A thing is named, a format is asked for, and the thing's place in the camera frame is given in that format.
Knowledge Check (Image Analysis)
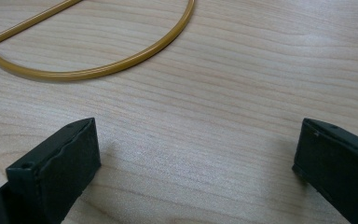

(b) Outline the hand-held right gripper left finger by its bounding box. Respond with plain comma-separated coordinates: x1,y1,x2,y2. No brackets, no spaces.
0,117,103,224

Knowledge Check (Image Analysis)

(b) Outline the gold metal ring stand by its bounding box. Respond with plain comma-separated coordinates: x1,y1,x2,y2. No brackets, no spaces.
0,0,196,83

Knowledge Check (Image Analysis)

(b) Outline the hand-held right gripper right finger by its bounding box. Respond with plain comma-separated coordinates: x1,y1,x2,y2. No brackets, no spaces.
291,118,358,224

